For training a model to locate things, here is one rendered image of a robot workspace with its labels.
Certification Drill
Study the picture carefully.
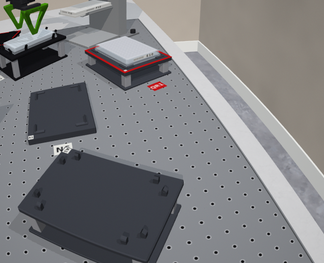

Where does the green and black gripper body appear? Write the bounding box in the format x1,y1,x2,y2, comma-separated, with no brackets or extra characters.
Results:
6,0,41,11

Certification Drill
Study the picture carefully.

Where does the grey perforated work table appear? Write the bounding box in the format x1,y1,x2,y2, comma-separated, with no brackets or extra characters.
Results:
0,41,315,263

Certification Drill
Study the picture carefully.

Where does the black two-tier stand with grey legs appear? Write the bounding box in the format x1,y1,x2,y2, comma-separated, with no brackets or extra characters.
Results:
0,33,68,81

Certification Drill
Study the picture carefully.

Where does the dark grey plate on raised base with corner posts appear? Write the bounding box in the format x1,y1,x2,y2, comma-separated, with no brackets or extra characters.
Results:
18,147,184,263

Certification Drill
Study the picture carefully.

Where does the grey shelf rack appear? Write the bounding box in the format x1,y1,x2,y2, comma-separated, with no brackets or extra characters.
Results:
64,0,127,49

